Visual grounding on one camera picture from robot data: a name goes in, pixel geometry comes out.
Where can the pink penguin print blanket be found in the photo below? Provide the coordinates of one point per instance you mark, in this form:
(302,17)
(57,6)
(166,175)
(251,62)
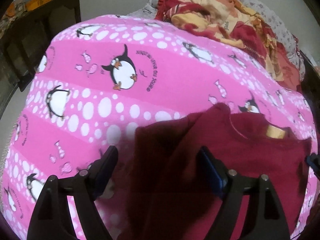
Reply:
(101,79)

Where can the yellow orange box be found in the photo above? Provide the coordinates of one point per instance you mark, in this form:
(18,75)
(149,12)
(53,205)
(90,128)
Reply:
(34,4)

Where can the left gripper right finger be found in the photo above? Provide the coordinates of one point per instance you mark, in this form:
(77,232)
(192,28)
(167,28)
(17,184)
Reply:
(264,218)

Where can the maroon red t-shirt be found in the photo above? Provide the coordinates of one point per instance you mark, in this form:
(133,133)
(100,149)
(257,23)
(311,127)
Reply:
(167,199)

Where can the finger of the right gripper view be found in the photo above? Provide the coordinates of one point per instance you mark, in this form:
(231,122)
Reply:
(313,162)

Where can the red yellow floral quilt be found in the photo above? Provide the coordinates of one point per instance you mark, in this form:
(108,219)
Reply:
(232,23)

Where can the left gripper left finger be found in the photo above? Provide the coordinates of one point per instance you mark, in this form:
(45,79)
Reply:
(51,218)

